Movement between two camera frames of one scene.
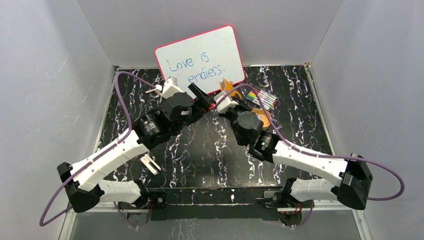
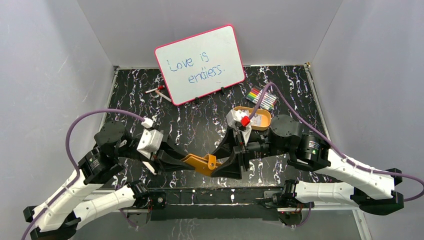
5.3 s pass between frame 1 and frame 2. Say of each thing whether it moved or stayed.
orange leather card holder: moved
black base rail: stayed
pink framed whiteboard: stayed
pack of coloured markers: stayed
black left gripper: moved
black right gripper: moved
